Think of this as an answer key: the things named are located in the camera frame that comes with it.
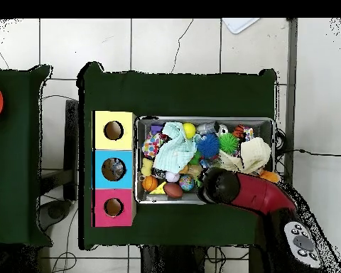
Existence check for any blue spiky toy with face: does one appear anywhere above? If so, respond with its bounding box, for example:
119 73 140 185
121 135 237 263
195 132 220 159

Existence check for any clear plastic packet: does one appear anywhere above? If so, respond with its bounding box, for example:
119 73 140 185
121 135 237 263
110 158 126 178

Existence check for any cream ribbed cloth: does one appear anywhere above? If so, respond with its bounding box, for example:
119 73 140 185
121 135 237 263
218 136 272 175

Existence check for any wooden box with three holes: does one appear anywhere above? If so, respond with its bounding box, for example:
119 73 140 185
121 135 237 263
91 110 137 228

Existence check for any shallow clear mesh bin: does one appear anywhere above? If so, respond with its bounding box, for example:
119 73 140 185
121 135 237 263
133 115 275 205

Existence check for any mint ribbed cloth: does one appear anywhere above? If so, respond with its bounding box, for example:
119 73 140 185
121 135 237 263
153 122 198 173

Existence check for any polka dot paper wad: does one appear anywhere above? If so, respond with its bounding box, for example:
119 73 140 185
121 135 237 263
141 132 163 159

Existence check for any plain yellow ball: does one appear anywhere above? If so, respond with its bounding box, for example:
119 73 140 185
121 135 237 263
182 122 197 139

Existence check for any colourful globe ball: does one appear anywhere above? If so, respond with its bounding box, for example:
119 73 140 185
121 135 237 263
178 173 195 192

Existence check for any small orange basketball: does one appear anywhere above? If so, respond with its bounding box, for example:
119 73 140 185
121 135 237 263
141 176 159 193

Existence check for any small brown football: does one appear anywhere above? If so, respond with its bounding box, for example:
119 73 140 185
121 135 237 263
163 182 185 199

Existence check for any yellow cheese wedge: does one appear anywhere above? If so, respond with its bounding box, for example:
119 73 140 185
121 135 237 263
148 181 167 196

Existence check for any large green spiky ball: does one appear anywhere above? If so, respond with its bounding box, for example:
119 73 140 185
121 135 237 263
218 132 239 154

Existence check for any black upright panel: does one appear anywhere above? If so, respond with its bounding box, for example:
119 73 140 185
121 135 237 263
63 99 80 201

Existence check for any white tray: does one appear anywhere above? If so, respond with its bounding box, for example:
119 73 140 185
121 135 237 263
221 18 261 35

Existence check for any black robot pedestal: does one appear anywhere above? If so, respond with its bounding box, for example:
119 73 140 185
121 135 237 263
140 245 208 273

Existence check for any black floor cable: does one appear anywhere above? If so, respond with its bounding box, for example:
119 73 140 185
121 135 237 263
275 147 341 157

